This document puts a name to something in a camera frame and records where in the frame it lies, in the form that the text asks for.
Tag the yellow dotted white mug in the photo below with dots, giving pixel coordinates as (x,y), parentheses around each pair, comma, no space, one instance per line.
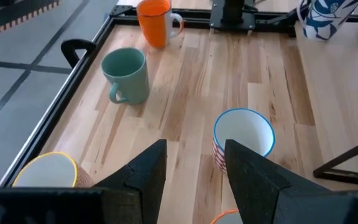
(227,219)

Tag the black table frame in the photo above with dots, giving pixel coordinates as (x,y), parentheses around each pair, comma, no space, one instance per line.
(59,102)

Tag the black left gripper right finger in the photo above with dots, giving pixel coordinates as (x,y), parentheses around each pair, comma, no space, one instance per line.
(253,186)

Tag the white mug blue leaves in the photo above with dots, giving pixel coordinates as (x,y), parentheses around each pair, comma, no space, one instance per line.
(325,21)

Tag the black frame bracket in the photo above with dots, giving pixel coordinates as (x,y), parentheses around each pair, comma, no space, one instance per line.
(70,46)

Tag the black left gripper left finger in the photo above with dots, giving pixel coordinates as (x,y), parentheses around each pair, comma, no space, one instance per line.
(141,186)

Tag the teal green mug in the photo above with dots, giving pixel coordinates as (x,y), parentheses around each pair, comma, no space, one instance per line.
(132,84)

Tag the light wooden shelf board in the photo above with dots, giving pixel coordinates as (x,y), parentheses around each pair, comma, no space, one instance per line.
(337,93)

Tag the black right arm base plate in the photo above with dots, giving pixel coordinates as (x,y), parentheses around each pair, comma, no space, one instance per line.
(216,21)

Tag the black hazard striped mat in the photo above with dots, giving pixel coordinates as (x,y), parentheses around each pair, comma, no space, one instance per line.
(11,15)

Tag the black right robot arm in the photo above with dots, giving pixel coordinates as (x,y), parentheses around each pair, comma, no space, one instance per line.
(233,9)

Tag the black shelf frame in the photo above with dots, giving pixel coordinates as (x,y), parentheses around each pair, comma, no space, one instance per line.
(346,180)

